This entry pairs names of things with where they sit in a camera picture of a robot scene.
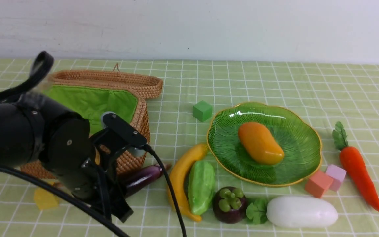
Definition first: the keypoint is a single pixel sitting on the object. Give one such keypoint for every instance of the orange toy mango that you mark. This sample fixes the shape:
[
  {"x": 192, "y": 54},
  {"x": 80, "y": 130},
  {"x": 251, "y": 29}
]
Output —
[{"x": 260, "y": 144}]

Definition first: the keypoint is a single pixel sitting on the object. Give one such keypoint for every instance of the light green toy gourd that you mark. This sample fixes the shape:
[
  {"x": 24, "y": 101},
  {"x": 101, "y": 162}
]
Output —
[{"x": 201, "y": 187}]

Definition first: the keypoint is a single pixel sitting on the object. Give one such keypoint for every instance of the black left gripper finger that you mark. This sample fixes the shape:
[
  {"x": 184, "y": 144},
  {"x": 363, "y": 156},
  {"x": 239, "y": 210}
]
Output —
[{"x": 119, "y": 207}]

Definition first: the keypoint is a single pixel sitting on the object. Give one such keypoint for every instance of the coral orange foam cube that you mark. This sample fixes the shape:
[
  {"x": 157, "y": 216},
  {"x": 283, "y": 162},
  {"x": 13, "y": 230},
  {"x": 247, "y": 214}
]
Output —
[{"x": 318, "y": 184}]

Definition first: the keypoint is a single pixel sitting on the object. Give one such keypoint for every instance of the yellow toy banana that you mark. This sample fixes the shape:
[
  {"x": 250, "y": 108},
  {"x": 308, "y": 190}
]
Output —
[{"x": 178, "y": 174}]

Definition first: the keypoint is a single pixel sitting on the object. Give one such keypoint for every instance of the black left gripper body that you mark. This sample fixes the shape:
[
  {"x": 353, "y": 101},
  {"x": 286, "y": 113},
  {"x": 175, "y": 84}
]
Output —
[{"x": 86, "y": 164}]

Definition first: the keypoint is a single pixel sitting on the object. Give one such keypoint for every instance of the green checkered tablecloth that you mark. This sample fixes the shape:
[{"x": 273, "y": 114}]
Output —
[{"x": 321, "y": 94}]

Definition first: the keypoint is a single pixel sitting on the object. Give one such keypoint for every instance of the dark purple toy mangosteen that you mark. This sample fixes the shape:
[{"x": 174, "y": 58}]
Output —
[{"x": 229, "y": 205}]

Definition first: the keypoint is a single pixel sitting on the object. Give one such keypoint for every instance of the green leaf-shaped glass plate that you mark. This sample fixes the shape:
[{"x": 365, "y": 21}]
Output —
[{"x": 300, "y": 143}]

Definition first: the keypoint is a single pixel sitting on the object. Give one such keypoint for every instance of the pink foam cube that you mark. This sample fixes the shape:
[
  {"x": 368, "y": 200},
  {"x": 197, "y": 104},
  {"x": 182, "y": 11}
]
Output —
[{"x": 338, "y": 175}]

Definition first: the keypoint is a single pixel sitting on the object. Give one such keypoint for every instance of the woven rattan basket green lining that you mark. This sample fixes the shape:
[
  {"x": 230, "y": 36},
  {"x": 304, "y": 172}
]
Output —
[{"x": 91, "y": 103}]

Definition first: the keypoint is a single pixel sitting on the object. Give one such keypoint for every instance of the white toy radish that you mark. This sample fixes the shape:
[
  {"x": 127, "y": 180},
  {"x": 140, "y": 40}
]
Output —
[{"x": 292, "y": 212}]

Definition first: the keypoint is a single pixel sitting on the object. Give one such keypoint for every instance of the orange toy carrot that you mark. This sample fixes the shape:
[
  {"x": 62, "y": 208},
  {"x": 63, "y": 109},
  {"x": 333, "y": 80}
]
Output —
[{"x": 352, "y": 161}]

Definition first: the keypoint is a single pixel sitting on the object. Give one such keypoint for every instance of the green foam cube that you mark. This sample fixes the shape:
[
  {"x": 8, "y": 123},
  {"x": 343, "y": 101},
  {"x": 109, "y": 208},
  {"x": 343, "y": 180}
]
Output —
[{"x": 202, "y": 111}]

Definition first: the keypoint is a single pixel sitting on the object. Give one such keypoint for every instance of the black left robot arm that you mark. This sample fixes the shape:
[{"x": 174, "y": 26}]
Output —
[{"x": 24, "y": 134}]

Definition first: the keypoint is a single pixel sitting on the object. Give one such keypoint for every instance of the purple toy eggplant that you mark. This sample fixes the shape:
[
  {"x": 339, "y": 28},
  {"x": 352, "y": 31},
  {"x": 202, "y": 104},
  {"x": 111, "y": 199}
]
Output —
[{"x": 137, "y": 180}]

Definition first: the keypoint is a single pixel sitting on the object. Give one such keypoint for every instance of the woven rattan basket lid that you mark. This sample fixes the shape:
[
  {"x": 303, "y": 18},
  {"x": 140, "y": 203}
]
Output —
[{"x": 144, "y": 86}]

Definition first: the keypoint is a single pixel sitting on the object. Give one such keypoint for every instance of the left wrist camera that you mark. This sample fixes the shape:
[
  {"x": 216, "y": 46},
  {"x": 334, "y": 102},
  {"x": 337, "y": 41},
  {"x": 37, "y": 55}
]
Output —
[{"x": 135, "y": 142}]

